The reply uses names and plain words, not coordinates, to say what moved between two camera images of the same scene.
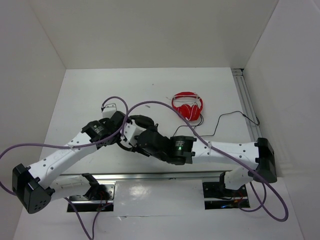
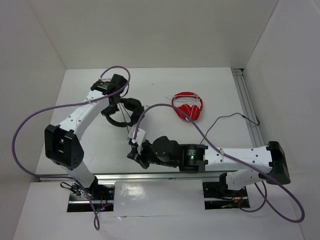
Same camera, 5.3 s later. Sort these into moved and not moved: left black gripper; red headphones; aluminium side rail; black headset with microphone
Moved: black headset with microphone; left black gripper
Not moved: aluminium side rail; red headphones
